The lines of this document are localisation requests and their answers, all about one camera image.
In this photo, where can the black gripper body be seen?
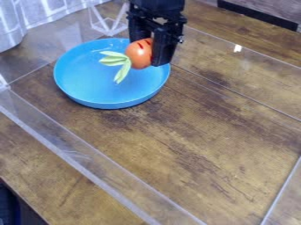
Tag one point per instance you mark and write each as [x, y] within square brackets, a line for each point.
[161, 12]

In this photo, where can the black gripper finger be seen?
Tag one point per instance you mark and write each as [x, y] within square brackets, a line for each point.
[138, 27]
[167, 37]

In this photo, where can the orange toy carrot green leaves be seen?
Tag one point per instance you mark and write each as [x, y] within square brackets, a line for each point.
[135, 58]

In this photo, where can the blue round plastic tray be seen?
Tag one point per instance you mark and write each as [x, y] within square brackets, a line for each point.
[86, 80]

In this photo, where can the dark wooden furniture edge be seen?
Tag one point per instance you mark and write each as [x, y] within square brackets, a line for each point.
[273, 20]

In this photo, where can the white grey checked curtain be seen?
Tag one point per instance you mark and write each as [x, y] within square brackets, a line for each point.
[22, 15]

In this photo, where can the clear acrylic enclosure wall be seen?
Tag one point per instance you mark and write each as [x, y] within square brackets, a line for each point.
[206, 155]

